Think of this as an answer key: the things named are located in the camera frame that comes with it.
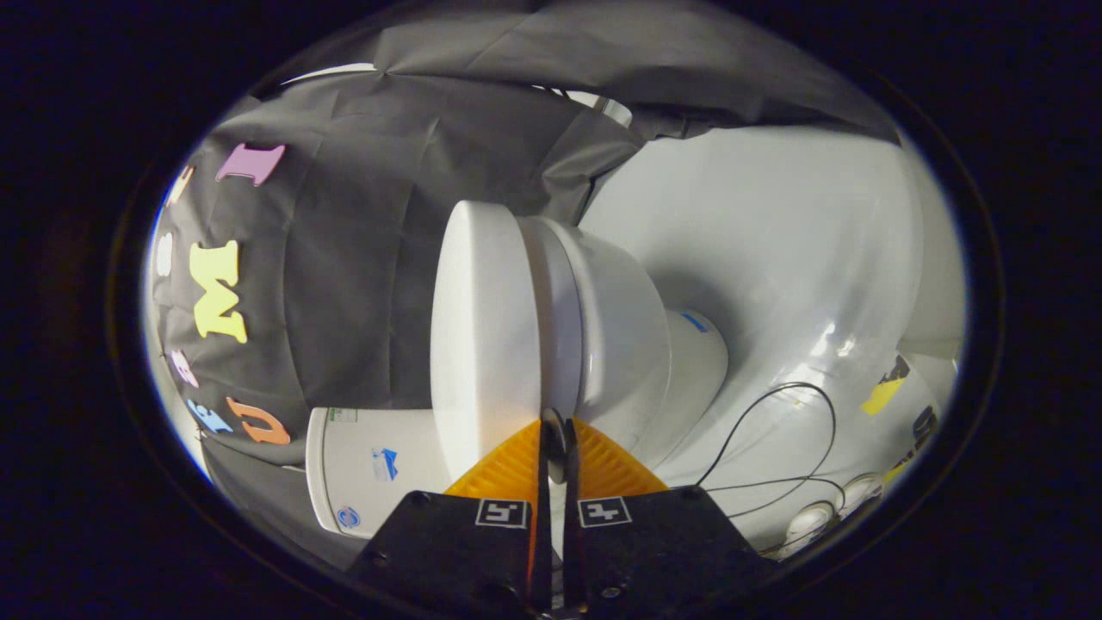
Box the thin black cable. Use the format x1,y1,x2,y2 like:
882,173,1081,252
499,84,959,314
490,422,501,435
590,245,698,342
693,381,838,518

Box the black backdrop cloth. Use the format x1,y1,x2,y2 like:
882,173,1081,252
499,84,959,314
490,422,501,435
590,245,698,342
151,4,901,569

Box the black round lid handle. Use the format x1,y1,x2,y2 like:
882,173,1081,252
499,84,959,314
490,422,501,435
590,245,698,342
541,409,569,483

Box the yellow black tape piece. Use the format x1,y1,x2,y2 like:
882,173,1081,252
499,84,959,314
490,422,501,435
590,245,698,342
861,355,911,416

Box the white toilet lid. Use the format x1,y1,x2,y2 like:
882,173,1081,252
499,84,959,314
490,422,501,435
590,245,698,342
430,201,543,483

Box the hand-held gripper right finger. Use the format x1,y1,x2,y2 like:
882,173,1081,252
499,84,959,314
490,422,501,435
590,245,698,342
564,419,776,617

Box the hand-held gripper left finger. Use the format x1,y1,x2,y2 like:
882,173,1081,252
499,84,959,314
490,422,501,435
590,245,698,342
344,419,554,617

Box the white ceramic toilet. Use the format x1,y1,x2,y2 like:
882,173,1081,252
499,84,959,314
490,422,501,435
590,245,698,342
306,215,728,539

